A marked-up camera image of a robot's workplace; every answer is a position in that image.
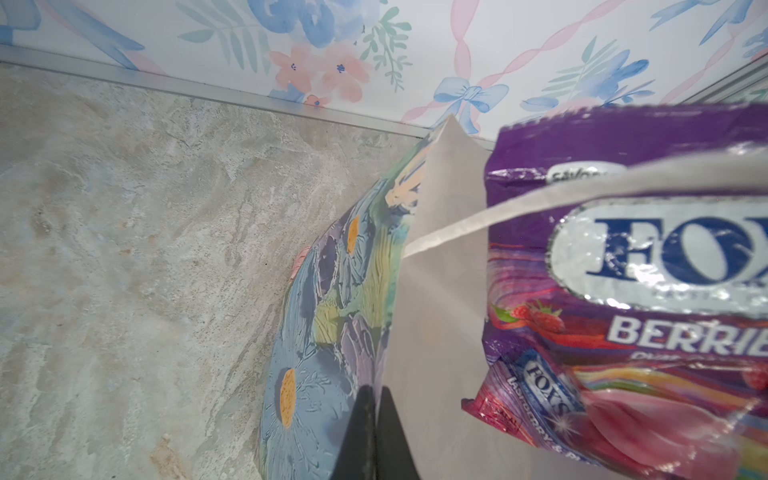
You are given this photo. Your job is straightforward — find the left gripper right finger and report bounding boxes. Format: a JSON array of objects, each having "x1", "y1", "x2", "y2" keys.
[{"x1": 376, "y1": 386, "x2": 420, "y2": 480}]

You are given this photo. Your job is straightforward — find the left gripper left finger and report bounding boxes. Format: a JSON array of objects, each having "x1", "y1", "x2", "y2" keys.
[{"x1": 331, "y1": 385, "x2": 376, "y2": 480}]

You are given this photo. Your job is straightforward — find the floral paper gift bag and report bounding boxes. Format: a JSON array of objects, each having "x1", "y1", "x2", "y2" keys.
[{"x1": 258, "y1": 105, "x2": 767, "y2": 479}]

